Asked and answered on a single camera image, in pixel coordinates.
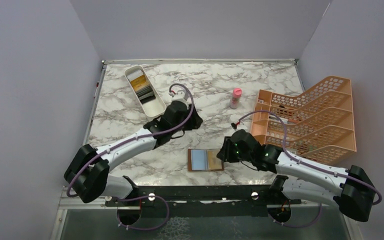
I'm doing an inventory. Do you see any orange plastic file organizer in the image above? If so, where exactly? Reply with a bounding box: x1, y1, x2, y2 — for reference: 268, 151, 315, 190
250, 75, 357, 165

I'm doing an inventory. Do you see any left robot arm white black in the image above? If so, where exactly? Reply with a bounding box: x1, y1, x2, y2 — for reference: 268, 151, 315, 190
63, 100, 203, 206

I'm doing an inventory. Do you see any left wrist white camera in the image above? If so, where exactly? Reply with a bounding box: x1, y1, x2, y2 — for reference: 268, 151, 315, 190
171, 90, 189, 109

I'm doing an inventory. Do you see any aluminium table frame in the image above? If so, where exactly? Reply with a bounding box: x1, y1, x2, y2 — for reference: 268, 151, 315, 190
63, 63, 375, 231

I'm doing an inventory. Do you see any pink small bottle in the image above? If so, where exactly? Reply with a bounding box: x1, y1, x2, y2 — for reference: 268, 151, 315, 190
229, 88, 243, 109

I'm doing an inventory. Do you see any white oblong plastic tray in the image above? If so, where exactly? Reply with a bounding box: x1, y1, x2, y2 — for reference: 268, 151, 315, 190
124, 65, 167, 120

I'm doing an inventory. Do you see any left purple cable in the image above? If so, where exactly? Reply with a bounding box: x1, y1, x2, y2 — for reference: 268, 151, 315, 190
66, 83, 195, 198

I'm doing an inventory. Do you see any purple cable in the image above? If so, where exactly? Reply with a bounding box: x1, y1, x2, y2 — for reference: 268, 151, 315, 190
231, 110, 383, 206
66, 83, 195, 198

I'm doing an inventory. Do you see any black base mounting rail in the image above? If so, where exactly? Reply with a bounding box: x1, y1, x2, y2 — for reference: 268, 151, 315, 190
105, 184, 301, 223

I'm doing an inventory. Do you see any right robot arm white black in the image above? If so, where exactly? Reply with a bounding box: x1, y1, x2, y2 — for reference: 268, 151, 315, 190
216, 129, 377, 222

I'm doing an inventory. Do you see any brown leather card holder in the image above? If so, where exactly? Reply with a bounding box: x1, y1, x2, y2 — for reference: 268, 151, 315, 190
187, 148, 224, 172

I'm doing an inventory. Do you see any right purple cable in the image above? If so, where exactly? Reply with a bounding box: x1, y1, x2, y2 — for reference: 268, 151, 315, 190
231, 110, 383, 206

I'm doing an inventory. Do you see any stack of credit cards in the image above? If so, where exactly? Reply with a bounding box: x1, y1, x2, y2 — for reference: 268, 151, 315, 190
127, 70, 156, 104

